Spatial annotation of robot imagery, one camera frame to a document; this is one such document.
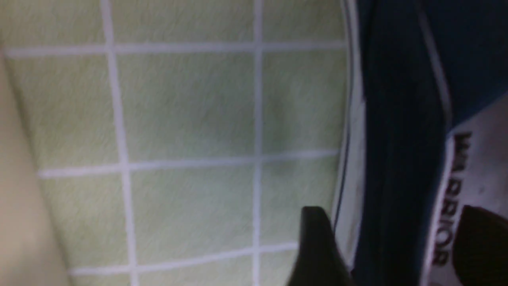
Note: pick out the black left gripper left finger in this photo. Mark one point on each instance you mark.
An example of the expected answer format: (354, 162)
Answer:
(318, 261)

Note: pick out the navy slip-on shoe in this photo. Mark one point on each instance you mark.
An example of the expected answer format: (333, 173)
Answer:
(425, 134)

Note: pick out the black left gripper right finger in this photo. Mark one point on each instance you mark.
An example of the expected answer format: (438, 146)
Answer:
(480, 251)

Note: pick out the green checkered floor mat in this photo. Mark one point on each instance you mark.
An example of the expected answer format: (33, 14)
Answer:
(177, 140)

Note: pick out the right tan foam slide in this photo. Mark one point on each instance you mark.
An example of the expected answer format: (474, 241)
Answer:
(29, 251)

